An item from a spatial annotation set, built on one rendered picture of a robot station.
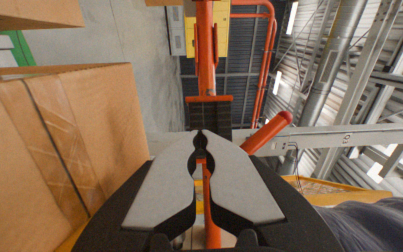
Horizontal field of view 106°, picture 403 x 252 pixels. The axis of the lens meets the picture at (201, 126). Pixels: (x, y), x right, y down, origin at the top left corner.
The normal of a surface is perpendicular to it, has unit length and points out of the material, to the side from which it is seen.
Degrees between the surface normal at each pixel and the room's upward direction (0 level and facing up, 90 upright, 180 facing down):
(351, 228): 77
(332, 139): 90
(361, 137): 90
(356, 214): 106
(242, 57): 90
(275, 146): 90
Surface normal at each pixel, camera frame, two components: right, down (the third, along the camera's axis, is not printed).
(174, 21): 0.04, 0.54
